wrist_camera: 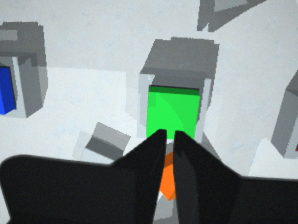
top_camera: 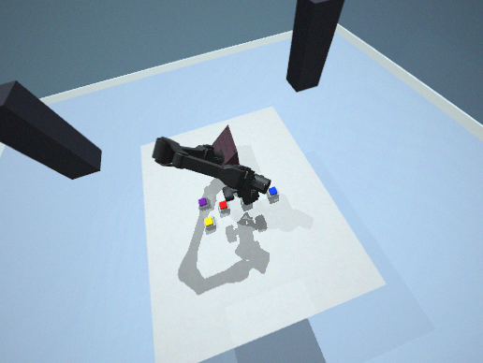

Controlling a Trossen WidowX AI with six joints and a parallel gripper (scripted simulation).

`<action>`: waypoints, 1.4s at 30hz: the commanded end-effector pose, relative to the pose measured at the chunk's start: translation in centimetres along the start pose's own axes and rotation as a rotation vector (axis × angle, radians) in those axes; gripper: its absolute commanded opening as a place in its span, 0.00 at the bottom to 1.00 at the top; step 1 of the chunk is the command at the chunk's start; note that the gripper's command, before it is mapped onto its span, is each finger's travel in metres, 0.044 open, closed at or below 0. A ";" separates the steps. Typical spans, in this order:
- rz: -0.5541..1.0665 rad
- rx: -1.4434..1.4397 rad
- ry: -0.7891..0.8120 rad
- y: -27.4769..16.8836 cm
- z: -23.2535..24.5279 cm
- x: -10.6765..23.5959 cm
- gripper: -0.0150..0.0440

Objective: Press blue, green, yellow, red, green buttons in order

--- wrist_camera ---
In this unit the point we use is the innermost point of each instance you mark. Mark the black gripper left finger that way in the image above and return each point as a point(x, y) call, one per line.
point(124, 191)

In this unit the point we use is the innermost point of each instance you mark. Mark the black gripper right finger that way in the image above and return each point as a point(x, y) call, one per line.
point(209, 192)

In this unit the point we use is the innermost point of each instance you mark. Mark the green button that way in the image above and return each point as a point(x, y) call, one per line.
point(172, 99)

